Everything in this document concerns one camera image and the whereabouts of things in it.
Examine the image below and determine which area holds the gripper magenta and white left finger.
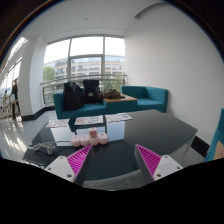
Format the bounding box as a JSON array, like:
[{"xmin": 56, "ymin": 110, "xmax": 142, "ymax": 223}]
[{"xmin": 45, "ymin": 145, "xmax": 92, "ymax": 183}]

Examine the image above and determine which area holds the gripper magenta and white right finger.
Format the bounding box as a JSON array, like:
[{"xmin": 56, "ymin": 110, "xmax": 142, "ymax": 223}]
[{"xmin": 134, "ymin": 144, "xmax": 182, "ymax": 184}]

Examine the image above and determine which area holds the pink power strip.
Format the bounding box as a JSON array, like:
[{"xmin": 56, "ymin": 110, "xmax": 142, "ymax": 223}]
[{"xmin": 71, "ymin": 133, "xmax": 109, "ymax": 147}]

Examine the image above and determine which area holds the black glass coffee table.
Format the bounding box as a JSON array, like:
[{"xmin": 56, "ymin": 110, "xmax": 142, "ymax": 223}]
[{"xmin": 24, "ymin": 110, "xmax": 197, "ymax": 185}]

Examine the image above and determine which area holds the left paper sheet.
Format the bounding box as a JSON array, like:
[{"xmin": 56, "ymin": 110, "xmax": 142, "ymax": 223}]
[{"xmin": 46, "ymin": 119, "xmax": 69, "ymax": 128}]

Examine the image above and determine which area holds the right paper sheet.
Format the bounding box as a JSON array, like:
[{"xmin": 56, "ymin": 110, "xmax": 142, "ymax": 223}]
[{"xmin": 106, "ymin": 113, "xmax": 132, "ymax": 123}]

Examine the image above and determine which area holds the teal sofa left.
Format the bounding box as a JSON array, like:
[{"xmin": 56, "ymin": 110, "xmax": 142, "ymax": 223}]
[{"xmin": 53, "ymin": 92, "xmax": 106, "ymax": 119}]

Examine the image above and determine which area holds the wooden top side table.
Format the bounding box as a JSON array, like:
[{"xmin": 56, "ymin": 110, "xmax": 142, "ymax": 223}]
[{"xmin": 103, "ymin": 94, "xmax": 137, "ymax": 114}]

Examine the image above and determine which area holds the teal chair at right edge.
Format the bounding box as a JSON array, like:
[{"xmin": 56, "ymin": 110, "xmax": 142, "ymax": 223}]
[{"xmin": 205, "ymin": 108, "xmax": 224, "ymax": 161}]

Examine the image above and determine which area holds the teal armchair right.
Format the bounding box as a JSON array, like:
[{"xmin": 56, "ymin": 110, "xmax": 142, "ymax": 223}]
[{"xmin": 121, "ymin": 86, "xmax": 169, "ymax": 113}]

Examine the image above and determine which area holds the black backpack left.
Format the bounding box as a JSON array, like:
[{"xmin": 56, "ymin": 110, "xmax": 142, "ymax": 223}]
[{"xmin": 63, "ymin": 82, "xmax": 84, "ymax": 111}]

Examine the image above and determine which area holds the black backpack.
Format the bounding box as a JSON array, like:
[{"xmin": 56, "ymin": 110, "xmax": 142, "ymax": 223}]
[
  {"xmin": 83, "ymin": 79, "xmax": 102, "ymax": 103},
  {"xmin": 63, "ymin": 82, "xmax": 84, "ymax": 111}
]

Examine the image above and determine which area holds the black backpack right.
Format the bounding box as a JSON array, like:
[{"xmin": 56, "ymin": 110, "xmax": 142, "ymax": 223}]
[{"xmin": 83, "ymin": 79, "xmax": 102, "ymax": 103}]

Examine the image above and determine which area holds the window railing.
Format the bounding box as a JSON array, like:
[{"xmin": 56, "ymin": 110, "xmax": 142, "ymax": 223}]
[{"xmin": 41, "ymin": 74, "xmax": 127, "ymax": 106}]

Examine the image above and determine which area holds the brown bag on table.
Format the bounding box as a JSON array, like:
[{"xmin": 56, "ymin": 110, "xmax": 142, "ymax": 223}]
[{"xmin": 103, "ymin": 89, "xmax": 123, "ymax": 99}]

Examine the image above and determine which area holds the person standing at left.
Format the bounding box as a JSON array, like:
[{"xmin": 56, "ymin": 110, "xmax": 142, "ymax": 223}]
[{"xmin": 11, "ymin": 79, "xmax": 20, "ymax": 119}]

